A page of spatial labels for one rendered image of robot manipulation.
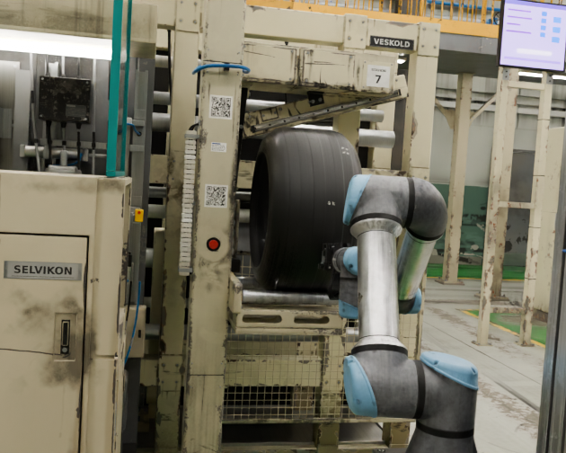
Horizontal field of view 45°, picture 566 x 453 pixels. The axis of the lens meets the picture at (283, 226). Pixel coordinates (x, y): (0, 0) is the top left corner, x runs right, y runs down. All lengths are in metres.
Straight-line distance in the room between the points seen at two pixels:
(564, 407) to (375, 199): 0.56
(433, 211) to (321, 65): 1.18
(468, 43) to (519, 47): 2.42
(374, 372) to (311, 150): 1.00
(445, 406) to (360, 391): 0.17
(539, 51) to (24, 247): 5.23
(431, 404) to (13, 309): 0.85
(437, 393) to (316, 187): 0.93
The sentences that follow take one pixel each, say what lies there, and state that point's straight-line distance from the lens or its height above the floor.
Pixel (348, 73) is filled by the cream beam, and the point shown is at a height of 1.70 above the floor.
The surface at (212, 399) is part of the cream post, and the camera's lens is 2.38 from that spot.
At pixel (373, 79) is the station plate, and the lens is 2.67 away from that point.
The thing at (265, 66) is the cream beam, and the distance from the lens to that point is 2.57.
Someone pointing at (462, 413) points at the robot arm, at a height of 0.85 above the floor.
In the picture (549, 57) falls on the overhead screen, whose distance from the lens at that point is 6.22.
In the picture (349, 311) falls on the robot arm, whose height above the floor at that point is 0.95.
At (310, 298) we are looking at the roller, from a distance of 2.27.
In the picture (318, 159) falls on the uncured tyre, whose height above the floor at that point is 1.36.
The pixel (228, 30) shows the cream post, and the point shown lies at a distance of 2.31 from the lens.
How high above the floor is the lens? 1.28
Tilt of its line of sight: 4 degrees down
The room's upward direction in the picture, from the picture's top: 3 degrees clockwise
